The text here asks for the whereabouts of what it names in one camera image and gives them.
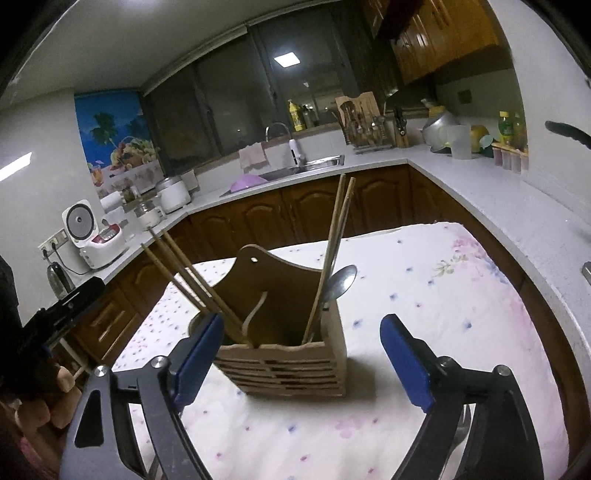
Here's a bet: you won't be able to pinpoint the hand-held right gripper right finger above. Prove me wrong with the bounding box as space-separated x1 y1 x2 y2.
379 314 546 480

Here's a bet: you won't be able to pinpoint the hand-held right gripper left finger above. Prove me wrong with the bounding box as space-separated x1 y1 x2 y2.
59 313 225 480

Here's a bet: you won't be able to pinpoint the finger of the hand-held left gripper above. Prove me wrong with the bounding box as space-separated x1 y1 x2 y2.
59 276 107 309

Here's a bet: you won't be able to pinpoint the wooden chopstick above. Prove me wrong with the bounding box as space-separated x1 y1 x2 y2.
316 177 357 326
159 231 256 348
302 174 347 344
141 244 223 326

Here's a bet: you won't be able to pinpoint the wooden utensil holder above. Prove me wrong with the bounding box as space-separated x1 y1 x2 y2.
215 244 348 398

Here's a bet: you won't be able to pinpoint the silver metal fork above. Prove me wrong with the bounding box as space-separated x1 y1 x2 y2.
441 403 472 480

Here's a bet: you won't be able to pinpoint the silver metal spoon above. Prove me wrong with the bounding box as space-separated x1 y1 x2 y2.
322 264 359 309

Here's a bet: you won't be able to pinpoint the person's left forearm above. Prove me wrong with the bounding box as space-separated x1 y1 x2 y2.
0 415 58 480

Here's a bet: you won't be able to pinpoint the person's left hand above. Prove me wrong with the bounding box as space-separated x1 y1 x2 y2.
14 364 85 445

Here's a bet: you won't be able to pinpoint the black electric kettle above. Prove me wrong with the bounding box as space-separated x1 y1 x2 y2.
46 261 77 302

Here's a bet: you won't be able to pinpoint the floral tablecloth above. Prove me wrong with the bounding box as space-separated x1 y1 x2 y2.
112 222 572 480

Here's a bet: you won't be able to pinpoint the white paper towel roll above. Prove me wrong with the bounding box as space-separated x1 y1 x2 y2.
100 191 126 214

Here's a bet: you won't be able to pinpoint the small white electric pot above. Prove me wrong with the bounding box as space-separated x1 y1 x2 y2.
133 200 168 230

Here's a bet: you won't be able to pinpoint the white round rice cooker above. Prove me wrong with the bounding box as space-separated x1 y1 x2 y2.
154 175 192 214

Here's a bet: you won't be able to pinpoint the wooden lower cabinets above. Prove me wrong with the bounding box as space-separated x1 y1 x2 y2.
59 164 591 462

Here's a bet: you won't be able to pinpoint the wooden cabinets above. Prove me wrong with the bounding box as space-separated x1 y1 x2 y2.
59 164 591 462
359 0 503 87

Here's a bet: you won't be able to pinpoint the purple plastic basin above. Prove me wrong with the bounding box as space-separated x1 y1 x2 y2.
229 174 269 195

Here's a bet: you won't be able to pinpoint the beige dish towel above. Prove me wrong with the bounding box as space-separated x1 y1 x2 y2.
238 141 271 171

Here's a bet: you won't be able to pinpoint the stainless steel sink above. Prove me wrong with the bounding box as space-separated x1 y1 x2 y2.
221 154 347 198

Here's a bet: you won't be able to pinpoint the translucent plastic container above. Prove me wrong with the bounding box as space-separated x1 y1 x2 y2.
445 124 474 160

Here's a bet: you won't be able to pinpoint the row of spice containers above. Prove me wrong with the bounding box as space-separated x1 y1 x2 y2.
491 143 530 175

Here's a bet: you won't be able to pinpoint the chrome kitchen faucet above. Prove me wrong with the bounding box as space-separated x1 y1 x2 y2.
265 122 306 168

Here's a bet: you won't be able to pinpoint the wooden knife block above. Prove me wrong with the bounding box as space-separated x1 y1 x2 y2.
391 106 411 150

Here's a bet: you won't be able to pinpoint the countertop utensil rack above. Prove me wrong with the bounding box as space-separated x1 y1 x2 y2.
331 111 394 154

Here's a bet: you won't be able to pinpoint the grey metal pot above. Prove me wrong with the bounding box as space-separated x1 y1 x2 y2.
422 108 461 153

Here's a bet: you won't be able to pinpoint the dark kitchen window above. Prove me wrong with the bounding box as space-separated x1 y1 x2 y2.
140 8 399 172

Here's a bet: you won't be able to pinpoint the green bottle yellow cap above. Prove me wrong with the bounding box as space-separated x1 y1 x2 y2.
497 110 516 148

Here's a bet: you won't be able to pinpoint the dark sauce bottle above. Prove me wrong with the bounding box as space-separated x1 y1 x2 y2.
512 113 528 151

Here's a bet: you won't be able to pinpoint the wooden upper cabinets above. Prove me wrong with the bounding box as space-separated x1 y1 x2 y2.
359 0 503 87

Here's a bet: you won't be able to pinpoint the white wall socket strip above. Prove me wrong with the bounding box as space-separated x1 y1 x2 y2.
39 230 71 260

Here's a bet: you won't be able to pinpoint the tropical fruit wall poster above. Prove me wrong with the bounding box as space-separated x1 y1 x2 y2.
74 89 163 186

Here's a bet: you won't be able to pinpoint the black pan handle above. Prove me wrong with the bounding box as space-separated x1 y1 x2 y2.
544 120 591 150

